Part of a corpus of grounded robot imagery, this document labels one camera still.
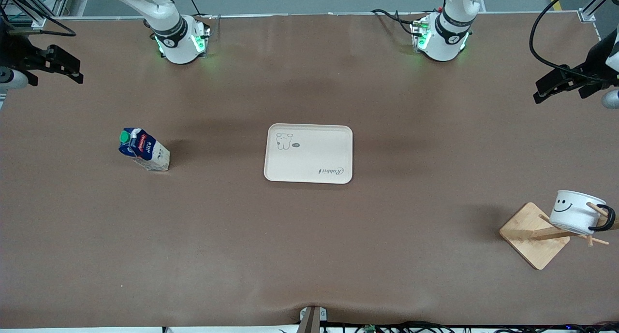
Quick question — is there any blue white milk carton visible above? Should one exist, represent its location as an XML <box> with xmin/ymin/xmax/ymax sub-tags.
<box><xmin>118</xmin><ymin>127</ymin><xmax>171</xmax><ymax>172</ymax></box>

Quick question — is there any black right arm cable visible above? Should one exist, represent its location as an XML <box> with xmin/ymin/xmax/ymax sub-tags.
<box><xmin>0</xmin><ymin>0</ymin><xmax>77</xmax><ymax>37</ymax></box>

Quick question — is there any black base cable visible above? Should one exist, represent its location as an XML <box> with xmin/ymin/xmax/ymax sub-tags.
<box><xmin>371</xmin><ymin>8</ymin><xmax>427</xmax><ymax>37</ymax></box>
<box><xmin>181</xmin><ymin>0</ymin><xmax>214</xmax><ymax>20</ymax></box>

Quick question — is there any wooden mug tree stand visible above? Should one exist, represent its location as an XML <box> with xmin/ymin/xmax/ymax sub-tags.
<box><xmin>499</xmin><ymin>202</ymin><xmax>619</xmax><ymax>270</ymax></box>

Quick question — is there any cream rectangular tray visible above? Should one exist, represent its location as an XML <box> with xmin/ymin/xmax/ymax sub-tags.
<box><xmin>264</xmin><ymin>124</ymin><xmax>354</xmax><ymax>184</ymax></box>

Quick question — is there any aluminium frame post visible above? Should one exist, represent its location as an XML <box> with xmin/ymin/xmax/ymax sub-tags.
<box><xmin>578</xmin><ymin>0</ymin><xmax>619</xmax><ymax>25</ymax></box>
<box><xmin>0</xmin><ymin>0</ymin><xmax>73</xmax><ymax>30</ymax></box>

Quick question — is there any white smiley cup black handle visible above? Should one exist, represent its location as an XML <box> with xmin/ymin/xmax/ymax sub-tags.
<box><xmin>549</xmin><ymin>190</ymin><xmax>617</xmax><ymax>235</ymax></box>

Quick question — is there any metal table edge bracket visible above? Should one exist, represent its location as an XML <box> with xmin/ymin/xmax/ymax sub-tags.
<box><xmin>299</xmin><ymin>305</ymin><xmax>328</xmax><ymax>333</ymax></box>

